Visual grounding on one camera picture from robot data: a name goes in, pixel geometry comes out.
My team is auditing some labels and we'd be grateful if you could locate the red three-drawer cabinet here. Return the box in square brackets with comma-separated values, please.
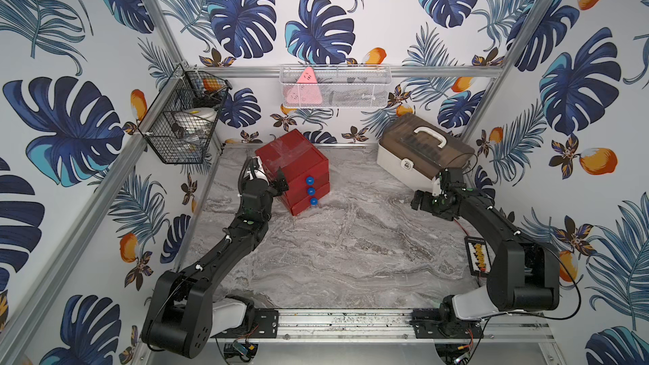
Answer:
[255, 129, 331, 216]

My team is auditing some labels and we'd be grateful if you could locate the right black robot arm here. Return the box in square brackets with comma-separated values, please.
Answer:
[410, 168, 566, 339]

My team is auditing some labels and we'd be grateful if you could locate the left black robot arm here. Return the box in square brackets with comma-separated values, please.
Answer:
[141, 157, 288, 358]

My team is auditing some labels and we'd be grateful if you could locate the black connector board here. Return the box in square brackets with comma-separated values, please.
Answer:
[464, 237, 491, 278]

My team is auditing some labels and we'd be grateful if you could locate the brown lid storage box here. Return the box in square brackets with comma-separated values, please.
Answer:
[377, 114, 474, 192]

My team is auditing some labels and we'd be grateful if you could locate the white object in basket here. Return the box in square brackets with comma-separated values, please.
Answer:
[173, 107, 217, 135]

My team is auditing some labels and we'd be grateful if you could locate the pink triangle item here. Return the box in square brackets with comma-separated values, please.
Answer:
[283, 67, 323, 107]

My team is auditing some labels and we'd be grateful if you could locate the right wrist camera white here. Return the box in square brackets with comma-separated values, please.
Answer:
[430, 178, 442, 196]

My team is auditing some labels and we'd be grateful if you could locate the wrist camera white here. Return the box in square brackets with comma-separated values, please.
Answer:
[246, 157, 268, 182]
[430, 178, 442, 196]

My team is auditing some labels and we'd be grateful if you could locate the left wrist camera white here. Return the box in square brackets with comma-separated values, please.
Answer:
[246, 157, 268, 182]

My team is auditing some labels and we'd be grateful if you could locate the black wire basket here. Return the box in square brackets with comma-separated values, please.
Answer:
[137, 65, 232, 165]

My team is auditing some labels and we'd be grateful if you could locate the clear wall shelf basket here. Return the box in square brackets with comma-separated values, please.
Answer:
[279, 64, 392, 109]

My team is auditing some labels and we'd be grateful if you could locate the aluminium front rail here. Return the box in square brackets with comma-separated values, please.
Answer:
[136, 307, 556, 344]

